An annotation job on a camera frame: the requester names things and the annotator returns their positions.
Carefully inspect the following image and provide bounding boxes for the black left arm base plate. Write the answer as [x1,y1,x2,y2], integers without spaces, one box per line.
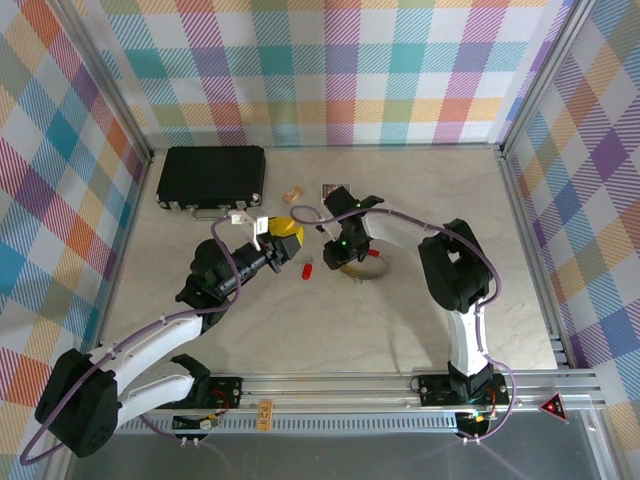
[151,375,245,411]

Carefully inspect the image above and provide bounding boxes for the aluminium back frame rail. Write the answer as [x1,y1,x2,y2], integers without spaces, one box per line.
[149,143,504,152]

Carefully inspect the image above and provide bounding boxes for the small wooden tag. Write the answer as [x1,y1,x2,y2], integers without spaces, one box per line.
[255,398,276,432]

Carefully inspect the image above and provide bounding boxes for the aluminium frame post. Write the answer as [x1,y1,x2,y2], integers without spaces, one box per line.
[52,0,156,161]
[497,0,599,157]

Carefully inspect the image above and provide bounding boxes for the perforated grey cable duct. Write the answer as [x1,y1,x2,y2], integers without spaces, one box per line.
[79,415,464,436]

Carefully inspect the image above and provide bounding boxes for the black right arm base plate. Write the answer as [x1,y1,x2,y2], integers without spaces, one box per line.
[417,372,511,407]

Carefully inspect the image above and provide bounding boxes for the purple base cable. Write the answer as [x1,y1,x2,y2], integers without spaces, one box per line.
[457,405,516,447]
[132,402,202,447]

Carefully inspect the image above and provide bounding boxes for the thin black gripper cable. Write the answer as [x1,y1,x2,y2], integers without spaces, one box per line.
[355,252,393,284]

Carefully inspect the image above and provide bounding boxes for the black briefcase with metal handle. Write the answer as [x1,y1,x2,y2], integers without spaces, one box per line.
[155,145,267,222]

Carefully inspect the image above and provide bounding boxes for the grey metal front panel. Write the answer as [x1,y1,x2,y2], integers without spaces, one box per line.
[64,433,604,480]

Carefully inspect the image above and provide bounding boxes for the small green circuit connector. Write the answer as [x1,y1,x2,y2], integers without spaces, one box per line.
[171,410,222,432]
[458,408,497,426]

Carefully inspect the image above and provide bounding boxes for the aluminium side frame rail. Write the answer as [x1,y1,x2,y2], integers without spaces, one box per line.
[42,152,154,480]
[499,149,619,480]

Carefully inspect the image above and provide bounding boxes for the red triangle warning light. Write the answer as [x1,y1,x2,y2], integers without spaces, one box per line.
[538,393,569,426]

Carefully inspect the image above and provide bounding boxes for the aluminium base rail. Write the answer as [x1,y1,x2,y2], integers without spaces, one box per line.
[54,372,604,417]

